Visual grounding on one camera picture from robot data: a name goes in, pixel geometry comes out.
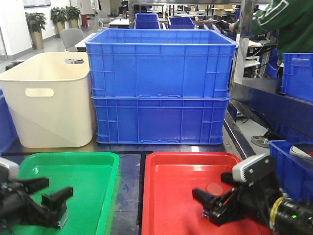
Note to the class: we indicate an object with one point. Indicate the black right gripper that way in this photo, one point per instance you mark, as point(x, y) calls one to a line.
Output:
point(259, 202)

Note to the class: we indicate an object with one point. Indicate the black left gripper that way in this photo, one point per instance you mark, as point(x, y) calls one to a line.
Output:
point(17, 207)

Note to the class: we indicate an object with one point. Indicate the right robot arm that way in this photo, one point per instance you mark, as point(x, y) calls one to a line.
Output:
point(294, 218)

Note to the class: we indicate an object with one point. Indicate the green tray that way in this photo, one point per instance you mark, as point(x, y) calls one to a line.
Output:
point(94, 179)

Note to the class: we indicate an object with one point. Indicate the red tray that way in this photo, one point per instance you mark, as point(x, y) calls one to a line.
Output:
point(168, 204)

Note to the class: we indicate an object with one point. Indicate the blue bin right foreground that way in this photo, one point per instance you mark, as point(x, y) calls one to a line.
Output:
point(294, 169)

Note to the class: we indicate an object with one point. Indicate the lower stacked blue crate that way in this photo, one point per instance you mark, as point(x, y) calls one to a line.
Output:
point(160, 121)

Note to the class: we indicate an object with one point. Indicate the stacked blue crate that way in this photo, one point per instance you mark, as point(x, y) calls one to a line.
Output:
point(160, 63)
point(160, 121)

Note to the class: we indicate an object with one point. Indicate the cream plastic basket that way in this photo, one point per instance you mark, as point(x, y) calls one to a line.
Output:
point(49, 99)

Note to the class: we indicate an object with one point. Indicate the blue bin right side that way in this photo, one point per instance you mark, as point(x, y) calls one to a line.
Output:
point(297, 80)

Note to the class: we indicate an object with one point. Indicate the upper stacked blue crate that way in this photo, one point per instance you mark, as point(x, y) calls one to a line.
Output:
point(160, 63)

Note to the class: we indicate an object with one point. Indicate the grey office chair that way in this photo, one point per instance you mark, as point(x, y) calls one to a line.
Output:
point(70, 37)

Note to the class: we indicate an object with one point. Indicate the potted green plant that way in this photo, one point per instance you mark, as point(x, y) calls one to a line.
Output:
point(36, 23)

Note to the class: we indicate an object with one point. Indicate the person in green jacket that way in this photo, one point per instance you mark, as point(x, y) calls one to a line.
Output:
point(293, 19)

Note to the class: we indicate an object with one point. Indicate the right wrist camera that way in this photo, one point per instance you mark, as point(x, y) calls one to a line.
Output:
point(253, 169)

